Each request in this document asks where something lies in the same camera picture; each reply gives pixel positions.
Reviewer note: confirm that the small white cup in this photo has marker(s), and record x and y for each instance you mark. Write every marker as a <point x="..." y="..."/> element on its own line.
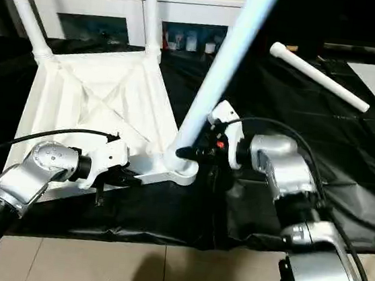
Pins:
<point x="210" y="47"/>

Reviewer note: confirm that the white plastic table top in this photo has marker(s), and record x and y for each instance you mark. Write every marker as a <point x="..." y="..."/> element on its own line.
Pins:
<point x="70" y="100"/>

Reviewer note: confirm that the white sideboard cabinet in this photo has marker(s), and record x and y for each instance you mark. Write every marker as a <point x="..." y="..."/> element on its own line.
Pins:
<point x="88" y="0"/>

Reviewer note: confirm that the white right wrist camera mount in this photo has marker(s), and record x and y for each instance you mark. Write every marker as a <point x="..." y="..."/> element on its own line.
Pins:
<point x="233" y="125"/>

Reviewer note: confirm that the small tan box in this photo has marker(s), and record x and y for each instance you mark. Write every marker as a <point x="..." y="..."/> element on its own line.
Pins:
<point x="292" y="48"/>

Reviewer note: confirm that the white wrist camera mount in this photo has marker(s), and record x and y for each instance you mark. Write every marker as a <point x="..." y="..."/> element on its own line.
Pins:
<point x="111" y="155"/>
<point x="233" y="125"/>

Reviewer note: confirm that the tall white bottle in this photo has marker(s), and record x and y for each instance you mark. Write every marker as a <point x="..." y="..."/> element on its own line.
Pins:
<point x="192" y="41"/>

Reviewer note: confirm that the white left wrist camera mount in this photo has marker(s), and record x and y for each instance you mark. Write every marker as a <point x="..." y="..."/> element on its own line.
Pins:
<point x="111" y="155"/>

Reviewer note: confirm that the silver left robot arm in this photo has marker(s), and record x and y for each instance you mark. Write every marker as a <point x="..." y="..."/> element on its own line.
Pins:
<point x="35" y="170"/>

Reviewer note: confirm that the black work mat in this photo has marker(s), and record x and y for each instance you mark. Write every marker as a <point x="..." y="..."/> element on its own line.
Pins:
<point x="292" y="142"/>

